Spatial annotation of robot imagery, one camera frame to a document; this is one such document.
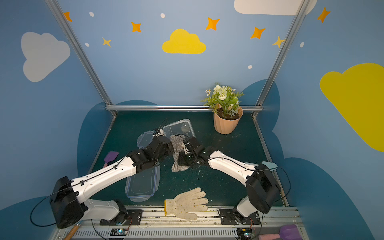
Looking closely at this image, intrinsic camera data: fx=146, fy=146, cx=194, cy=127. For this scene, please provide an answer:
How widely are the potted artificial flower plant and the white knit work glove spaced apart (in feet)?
1.50

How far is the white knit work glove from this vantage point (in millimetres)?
768

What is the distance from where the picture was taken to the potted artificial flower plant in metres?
0.92
